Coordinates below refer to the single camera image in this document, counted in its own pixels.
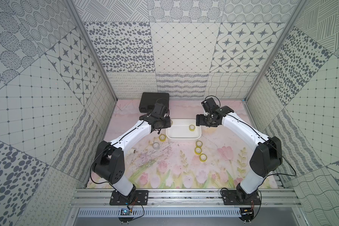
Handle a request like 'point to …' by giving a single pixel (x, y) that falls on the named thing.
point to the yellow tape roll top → (199, 143)
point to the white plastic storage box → (180, 130)
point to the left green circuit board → (125, 211)
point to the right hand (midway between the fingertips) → (203, 123)
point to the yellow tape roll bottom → (203, 157)
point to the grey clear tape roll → (156, 145)
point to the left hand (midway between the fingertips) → (168, 119)
